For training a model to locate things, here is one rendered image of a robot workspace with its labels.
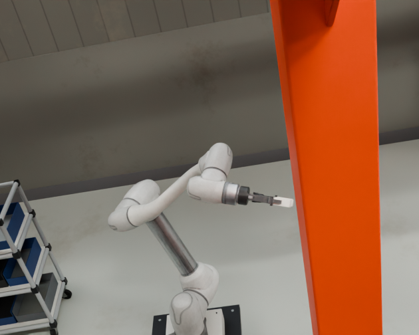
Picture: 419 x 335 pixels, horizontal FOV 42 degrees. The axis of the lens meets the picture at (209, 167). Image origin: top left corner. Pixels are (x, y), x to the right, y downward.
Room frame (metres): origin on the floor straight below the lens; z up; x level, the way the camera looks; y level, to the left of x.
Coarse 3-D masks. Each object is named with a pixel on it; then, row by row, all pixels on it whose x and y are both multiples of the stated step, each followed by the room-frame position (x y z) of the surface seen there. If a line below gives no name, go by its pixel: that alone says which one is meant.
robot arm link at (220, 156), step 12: (216, 144) 1.99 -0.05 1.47; (204, 156) 1.96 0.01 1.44; (216, 156) 1.91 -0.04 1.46; (228, 156) 1.92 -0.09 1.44; (192, 168) 1.99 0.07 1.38; (204, 168) 1.89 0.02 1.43; (228, 168) 1.88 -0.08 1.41; (180, 180) 1.98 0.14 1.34; (168, 192) 1.96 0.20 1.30; (180, 192) 1.96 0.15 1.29; (144, 204) 2.00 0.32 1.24; (156, 204) 1.95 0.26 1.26; (168, 204) 1.94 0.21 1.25; (132, 216) 1.98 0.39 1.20; (144, 216) 1.95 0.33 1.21
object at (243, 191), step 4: (240, 188) 1.75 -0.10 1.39; (244, 188) 1.75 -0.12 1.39; (248, 188) 1.75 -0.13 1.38; (240, 192) 1.73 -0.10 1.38; (244, 192) 1.73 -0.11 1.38; (248, 192) 1.74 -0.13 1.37; (240, 196) 1.72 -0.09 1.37; (244, 196) 1.72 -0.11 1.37; (240, 200) 1.72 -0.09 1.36; (244, 200) 1.71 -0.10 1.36; (248, 200) 1.75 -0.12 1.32; (240, 204) 1.73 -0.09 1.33; (244, 204) 1.72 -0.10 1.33
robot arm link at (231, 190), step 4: (228, 184) 1.77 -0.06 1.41; (232, 184) 1.77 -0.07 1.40; (236, 184) 1.77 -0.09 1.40; (224, 188) 1.76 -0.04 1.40; (228, 188) 1.75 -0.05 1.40; (232, 188) 1.75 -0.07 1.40; (236, 188) 1.75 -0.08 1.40; (224, 192) 1.74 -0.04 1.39; (228, 192) 1.74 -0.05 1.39; (232, 192) 1.74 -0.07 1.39; (236, 192) 1.74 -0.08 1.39; (224, 196) 1.74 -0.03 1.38; (228, 196) 1.73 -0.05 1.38; (232, 196) 1.73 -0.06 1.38; (236, 196) 1.73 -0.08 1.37; (224, 200) 1.74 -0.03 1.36; (228, 200) 1.73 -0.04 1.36; (232, 200) 1.72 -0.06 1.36; (236, 200) 1.73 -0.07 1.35; (228, 204) 1.74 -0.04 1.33; (232, 204) 1.73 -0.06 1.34; (236, 204) 1.74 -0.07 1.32
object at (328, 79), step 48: (288, 0) 0.88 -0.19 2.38; (288, 48) 0.88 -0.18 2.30; (336, 48) 0.87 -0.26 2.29; (288, 96) 0.91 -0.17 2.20; (336, 96) 0.87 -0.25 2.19; (288, 144) 1.03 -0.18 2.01; (336, 144) 0.87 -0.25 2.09; (336, 192) 0.87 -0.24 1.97; (336, 240) 0.87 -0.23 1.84; (336, 288) 0.88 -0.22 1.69
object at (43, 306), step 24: (0, 216) 2.53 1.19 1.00; (24, 216) 2.82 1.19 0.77; (0, 240) 2.59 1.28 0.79; (24, 240) 2.62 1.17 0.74; (0, 264) 2.71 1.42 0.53; (24, 264) 2.49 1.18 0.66; (0, 288) 2.55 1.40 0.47; (24, 288) 2.51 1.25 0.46; (48, 288) 2.68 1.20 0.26; (0, 312) 2.65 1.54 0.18; (24, 312) 2.59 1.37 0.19; (48, 312) 2.49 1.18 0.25
